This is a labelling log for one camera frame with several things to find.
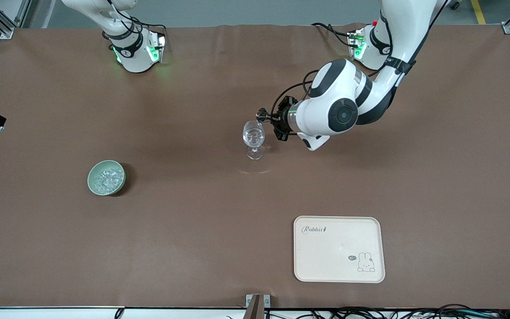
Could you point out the pale green bowl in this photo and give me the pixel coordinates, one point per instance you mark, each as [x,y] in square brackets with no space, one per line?
[90,180]

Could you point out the grey metal mount bracket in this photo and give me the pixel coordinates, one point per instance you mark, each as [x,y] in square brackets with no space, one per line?
[258,305]

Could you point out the clear stemmed wine glass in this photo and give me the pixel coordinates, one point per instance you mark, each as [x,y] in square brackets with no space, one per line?
[254,135]

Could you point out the cream rabbit print tray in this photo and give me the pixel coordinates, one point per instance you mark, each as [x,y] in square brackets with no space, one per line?
[325,257]

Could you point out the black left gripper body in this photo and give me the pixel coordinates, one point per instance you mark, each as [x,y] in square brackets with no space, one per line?
[282,118]

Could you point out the grey base connector box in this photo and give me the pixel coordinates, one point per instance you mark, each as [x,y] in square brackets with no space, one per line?
[157,44]
[356,42]

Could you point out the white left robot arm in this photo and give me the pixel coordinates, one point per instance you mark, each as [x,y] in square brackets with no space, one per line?
[325,115]

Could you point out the steel double jigger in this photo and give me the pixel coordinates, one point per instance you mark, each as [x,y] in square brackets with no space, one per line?
[262,115]

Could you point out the black caster wheel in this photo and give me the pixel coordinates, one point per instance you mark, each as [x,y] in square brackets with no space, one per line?
[455,4]

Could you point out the brown table mat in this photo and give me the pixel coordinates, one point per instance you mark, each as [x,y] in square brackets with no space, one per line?
[192,199]

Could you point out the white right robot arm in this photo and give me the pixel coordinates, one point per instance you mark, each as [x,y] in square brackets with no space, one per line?
[135,57]

